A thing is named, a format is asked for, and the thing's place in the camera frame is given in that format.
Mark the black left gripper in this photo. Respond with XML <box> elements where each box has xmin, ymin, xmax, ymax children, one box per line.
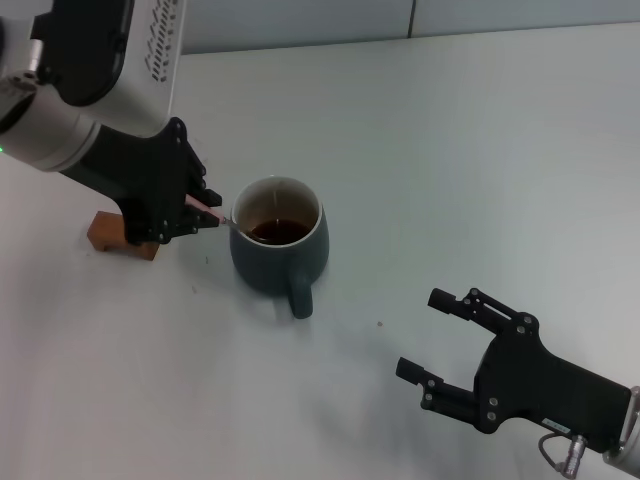
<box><xmin>59</xmin><ymin>116</ymin><xmax>224</xmax><ymax>249</ymax></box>

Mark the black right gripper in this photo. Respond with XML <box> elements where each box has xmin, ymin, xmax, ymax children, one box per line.
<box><xmin>394</xmin><ymin>287</ymin><xmax>632</xmax><ymax>454</ymax></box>

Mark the pink handled metal spoon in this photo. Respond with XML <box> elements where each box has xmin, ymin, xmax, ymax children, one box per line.
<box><xmin>184</xmin><ymin>194</ymin><xmax>251</xmax><ymax>236</ymax></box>

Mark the grey ceramic cup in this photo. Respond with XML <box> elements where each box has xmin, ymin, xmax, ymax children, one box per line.
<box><xmin>229</xmin><ymin>174</ymin><xmax>331</xmax><ymax>321</ymax></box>

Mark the dark arched wooden block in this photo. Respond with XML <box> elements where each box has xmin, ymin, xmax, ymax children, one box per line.
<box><xmin>85</xmin><ymin>210</ymin><xmax>161</xmax><ymax>262</ymax></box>

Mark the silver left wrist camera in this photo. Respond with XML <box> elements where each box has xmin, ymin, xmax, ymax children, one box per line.
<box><xmin>29</xmin><ymin>0</ymin><xmax>187</xmax><ymax>140</ymax></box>

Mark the right gripper cable with plug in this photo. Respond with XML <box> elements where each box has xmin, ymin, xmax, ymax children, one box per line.
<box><xmin>537</xmin><ymin>432</ymin><xmax>589</xmax><ymax>475</ymax></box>

